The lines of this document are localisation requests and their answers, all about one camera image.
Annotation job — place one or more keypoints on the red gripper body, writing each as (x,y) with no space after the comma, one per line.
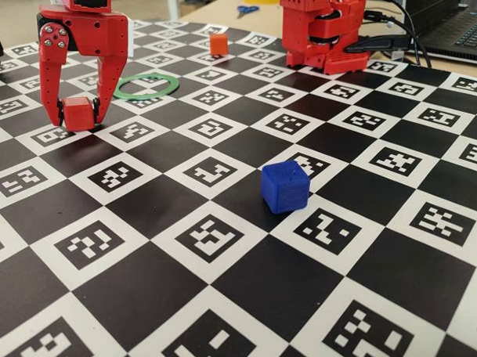
(96,31)

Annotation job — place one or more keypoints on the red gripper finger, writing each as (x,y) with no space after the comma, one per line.
(107,77)
(48,75)

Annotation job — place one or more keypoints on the red cube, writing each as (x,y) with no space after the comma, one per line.
(78,113)

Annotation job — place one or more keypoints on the orange cube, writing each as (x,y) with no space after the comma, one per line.
(219,44)

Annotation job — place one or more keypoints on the blue cube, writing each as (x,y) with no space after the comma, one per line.
(286,186)

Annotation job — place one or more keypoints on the red robot base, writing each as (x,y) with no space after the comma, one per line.
(296,27)

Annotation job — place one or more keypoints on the white table leg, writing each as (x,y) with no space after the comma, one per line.
(172,4)

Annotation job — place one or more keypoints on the black white marker checkerboard mat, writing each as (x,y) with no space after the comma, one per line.
(242,284)

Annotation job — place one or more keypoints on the black laptop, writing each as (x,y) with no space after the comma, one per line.
(452,30)

